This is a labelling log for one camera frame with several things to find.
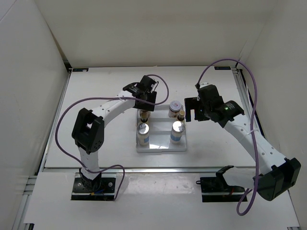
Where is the spice jar white lid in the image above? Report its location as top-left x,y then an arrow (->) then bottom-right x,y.
139,110 -> 151,117
168,101 -> 182,117

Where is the small yellow label bottle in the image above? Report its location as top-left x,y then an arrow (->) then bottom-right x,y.
177,110 -> 185,123
140,116 -> 149,125

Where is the white shaker silver cap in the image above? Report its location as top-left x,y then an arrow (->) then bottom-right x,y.
136,123 -> 149,146
170,121 -> 186,144

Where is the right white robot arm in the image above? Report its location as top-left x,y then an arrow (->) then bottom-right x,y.
184,94 -> 301,201

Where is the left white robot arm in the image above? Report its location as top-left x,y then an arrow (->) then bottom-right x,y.
72,75 -> 157,192

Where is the white divided organizer tray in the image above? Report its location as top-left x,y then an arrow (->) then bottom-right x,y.
136,104 -> 188,154

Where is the right black corner label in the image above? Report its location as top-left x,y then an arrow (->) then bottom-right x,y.
214,66 -> 231,70

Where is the black corner label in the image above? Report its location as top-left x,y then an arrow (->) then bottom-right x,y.
72,68 -> 89,72
214,66 -> 231,70

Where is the left black corner label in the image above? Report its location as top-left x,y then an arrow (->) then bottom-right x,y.
72,68 -> 89,72

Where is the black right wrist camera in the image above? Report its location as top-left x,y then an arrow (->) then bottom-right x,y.
197,83 -> 223,103

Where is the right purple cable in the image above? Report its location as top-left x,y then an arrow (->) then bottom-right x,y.
195,58 -> 260,216

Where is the right aluminium frame rail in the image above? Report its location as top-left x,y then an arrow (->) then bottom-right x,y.
231,68 -> 264,135

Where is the aluminium frame rail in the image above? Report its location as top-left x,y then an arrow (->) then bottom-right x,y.
42,167 -> 221,173
231,68 -> 264,135
34,68 -> 72,176

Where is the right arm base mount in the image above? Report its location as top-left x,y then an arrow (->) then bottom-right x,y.
196,177 -> 245,203

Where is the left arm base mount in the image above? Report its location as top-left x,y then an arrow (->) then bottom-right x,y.
71,175 -> 116,201

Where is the left aluminium frame rail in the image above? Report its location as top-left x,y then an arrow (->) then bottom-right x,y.
34,68 -> 72,176

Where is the front aluminium frame rail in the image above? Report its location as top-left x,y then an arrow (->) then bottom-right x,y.
42,167 -> 221,173

